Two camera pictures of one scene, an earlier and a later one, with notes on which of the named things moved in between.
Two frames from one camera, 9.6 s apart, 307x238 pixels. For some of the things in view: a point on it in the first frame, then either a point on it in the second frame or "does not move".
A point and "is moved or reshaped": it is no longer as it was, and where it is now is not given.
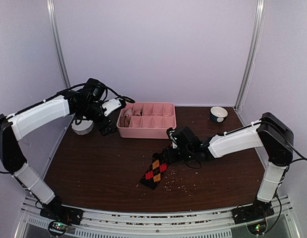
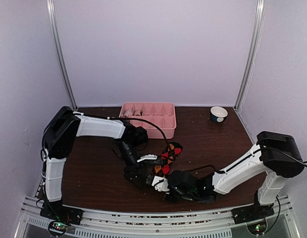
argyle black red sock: (155, 171) is moved or reshaped
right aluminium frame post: (260, 11) does not move
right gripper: (169, 156) -> (171, 199)
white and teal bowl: (218, 114) does not move
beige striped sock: (138, 112) does not move
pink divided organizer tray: (146, 120) does not move
